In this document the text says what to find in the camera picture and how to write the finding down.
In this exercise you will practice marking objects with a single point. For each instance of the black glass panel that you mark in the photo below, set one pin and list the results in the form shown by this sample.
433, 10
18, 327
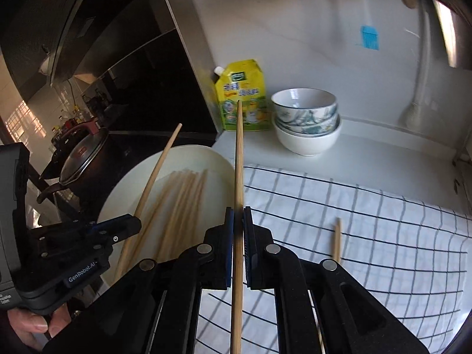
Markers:
155, 81

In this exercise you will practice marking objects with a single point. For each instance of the bundle of wooden chopsticks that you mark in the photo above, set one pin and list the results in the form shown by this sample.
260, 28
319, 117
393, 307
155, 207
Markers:
177, 206

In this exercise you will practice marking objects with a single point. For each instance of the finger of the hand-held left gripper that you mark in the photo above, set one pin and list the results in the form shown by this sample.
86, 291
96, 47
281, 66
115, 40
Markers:
125, 221
103, 243

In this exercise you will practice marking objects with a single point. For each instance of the yellow seasoning pouch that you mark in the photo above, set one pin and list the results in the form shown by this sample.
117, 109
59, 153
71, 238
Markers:
254, 92

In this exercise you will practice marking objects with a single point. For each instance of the steel range hood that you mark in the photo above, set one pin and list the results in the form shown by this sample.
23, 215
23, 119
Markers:
70, 33

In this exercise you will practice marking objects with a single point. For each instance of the single wooden chopstick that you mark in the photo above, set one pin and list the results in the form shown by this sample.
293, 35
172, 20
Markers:
239, 162
155, 177
337, 239

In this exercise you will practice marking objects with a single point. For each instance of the white oval plastic container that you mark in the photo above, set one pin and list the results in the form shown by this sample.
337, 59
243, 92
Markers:
206, 162

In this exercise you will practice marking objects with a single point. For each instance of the plain white bowl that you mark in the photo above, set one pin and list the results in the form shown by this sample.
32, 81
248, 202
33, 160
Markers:
306, 143

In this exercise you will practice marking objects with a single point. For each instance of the black pot with lid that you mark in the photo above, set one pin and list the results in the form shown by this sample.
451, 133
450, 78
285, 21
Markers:
79, 162

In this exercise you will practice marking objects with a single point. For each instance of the floral patterned bowl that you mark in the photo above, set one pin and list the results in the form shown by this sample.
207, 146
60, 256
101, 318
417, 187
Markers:
320, 125
302, 97

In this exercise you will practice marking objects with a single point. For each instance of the white dish brush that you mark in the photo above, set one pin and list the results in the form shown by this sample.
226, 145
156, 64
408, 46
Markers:
413, 114

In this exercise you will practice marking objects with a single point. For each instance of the white black-checked cloth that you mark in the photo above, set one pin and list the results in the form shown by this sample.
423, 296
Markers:
368, 236

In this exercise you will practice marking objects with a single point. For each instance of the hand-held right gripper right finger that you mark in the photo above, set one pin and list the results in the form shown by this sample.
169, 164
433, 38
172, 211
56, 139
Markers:
248, 254

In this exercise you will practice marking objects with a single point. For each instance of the person's left hand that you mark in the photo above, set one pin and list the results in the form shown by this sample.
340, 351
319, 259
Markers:
29, 326

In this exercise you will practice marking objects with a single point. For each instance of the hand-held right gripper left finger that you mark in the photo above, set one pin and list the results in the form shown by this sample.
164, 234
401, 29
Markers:
229, 250

